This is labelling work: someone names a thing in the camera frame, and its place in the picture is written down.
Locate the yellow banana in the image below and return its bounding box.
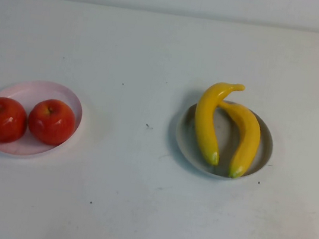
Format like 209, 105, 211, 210
187, 77, 247, 169
207, 99, 266, 183

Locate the red apple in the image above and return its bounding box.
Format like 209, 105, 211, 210
24, 96, 79, 149
0, 96, 31, 148

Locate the grey round plate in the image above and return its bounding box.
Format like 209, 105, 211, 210
169, 94, 279, 187

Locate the pink round plate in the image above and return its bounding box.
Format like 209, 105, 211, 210
0, 73, 87, 168

